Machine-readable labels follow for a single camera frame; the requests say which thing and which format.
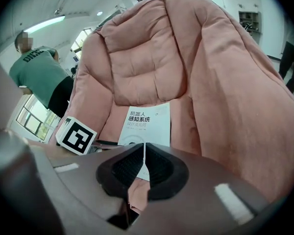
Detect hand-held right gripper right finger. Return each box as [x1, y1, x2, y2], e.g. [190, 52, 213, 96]
[136, 142, 270, 235]

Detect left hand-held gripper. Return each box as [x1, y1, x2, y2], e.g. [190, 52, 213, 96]
[55, 116, 119, 156]

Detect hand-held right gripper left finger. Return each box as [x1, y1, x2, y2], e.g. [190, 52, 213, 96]
[48, 142, 146, 221]

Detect white book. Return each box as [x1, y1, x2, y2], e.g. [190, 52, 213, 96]
[117, 101, 172, 182]

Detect pink cushioned armchair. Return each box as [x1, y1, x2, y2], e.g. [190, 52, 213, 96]
[62, 0, 294, 215]

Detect window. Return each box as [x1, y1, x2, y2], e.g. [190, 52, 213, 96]
[15, 94, 60, 142]
[70, 27, 93, 54]

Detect long ceiling light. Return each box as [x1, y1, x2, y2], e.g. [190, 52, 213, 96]
[23, 14, 66, 33]

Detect white shelf unit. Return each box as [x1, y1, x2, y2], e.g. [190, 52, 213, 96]
[238, 10, 262, 35]

